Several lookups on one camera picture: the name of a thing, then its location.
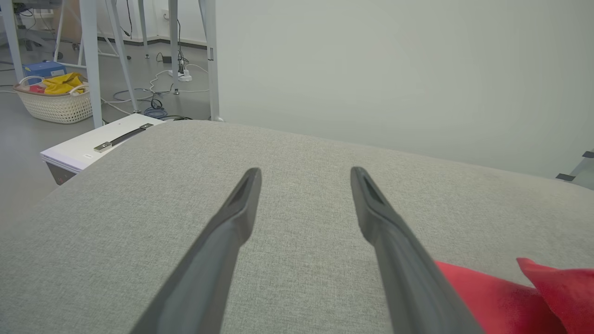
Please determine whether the grey fabric sofa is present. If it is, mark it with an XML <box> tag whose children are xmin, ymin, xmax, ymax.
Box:
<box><xmin>0</xmin><ymin>120</ymin><xmax>594</xmax><ymax>334</ymax></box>

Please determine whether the white woven laundry basket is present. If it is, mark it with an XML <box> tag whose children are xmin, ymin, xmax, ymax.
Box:
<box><xmin>13</xmin><ymin>76</ymin><xmax>94</xmax><ymax>125</ymax></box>

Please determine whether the white floor cable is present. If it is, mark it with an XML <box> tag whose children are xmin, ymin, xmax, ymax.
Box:
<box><xmin>101</xmin><ymin>63</ymin><xmax>210</xmax><ymax>116</ymax></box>

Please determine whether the blue box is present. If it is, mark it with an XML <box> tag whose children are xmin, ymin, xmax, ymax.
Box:
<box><xmin>22</xmin><ymin>61</ymin><xmax>67</xmax><ymax>80</ymax></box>

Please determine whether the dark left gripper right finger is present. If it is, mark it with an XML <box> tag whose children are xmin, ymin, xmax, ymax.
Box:
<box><xmin>350</xmin><ymin>166</ymin><xmax>486</xmax><ymax>334</ymax></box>

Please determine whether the white metal frame leg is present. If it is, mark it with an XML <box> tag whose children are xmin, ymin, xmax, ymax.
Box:
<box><xmin>199</xmin><ymin>0</ymin><xmax>224</xmax><ymax>122</ymax></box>
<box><xmin>78</xmin><ymin>0</ymin><xmax>104</xmax><ymax>129</ymax></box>
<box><xmin>104</xmin><ymin>0</ymin><xmax>141</xmax><ymax>115</ymax></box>
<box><xmin>168</xmin><ymin>0</ymin><xmax>181</xmax><ymax>95</ymax></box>
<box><xmin>0</xmin><ymin>0</ymin><xmax>25</xmax><ymax>85</ymax></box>

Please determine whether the yellow garment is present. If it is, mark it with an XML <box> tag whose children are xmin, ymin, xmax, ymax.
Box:
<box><xmin>42</xmin><ymin>72</ymin><xmax>87</xmax><ymax>96</ymax></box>

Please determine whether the white case with black handle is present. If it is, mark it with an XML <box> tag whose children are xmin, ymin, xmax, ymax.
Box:
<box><xmin>39</xmin><ymin>113</ymin><xmax>166</xmax><ymax>186</ymax></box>

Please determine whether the red and white garment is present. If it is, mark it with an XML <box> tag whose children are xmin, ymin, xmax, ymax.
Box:
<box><xmin>434</xmin><ymin>257</ymin><xmax>594</xmax><ymax>334</ymax></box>

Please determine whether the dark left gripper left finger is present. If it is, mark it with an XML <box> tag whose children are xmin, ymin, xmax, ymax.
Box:
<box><xmin>130</xmin><ymin>167</ymin><xmax>263</xmax><ymax>334</ymax></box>

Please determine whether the grey frame with black brackets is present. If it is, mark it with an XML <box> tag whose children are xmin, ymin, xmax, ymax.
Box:
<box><xmin>555</xmin><ymin>149</ymin><xmax>594</xmax><ymax>191</ymax></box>

